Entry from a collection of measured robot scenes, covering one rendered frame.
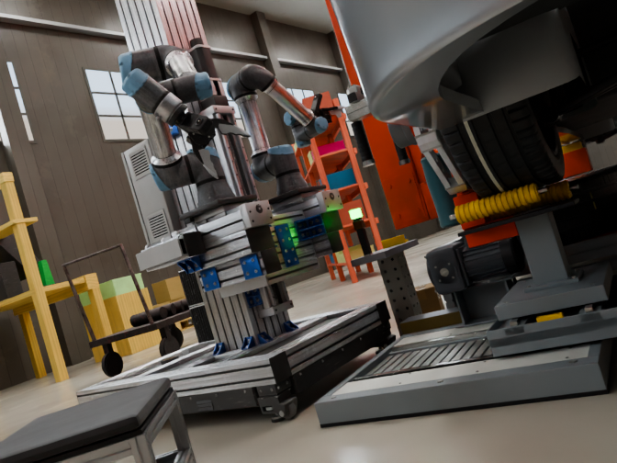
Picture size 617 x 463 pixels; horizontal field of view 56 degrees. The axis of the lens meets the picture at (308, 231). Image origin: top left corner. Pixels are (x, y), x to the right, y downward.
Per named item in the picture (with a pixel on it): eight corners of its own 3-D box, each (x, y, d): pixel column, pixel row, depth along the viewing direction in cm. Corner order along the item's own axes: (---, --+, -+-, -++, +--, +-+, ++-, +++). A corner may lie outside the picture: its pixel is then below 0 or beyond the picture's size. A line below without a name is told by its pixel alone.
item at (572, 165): (592, 170, 381) (576, 120, 382) (512, 194, 407) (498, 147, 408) (593, 169, 395) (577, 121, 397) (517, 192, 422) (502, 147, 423)
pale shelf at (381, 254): (386, 257, 245) (384, 251, 245) (352, 267, 253) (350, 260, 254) (419, 244, 282) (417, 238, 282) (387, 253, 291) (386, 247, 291)
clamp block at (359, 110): (373, 111, 181) (367, 95, 181) (348, 122, 186) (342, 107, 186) (378, 112, 185) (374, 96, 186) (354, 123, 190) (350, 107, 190)
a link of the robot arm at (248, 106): (269, 177, 266) (236, 66, 268) (252, 186, 277) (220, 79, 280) (289, 174, 273) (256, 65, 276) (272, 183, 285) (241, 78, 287)
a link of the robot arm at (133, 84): (139, 70, 159) (136, 62, 151) (172, 95, 161) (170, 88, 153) (121, 92, 159) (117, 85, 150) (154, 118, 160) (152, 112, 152)
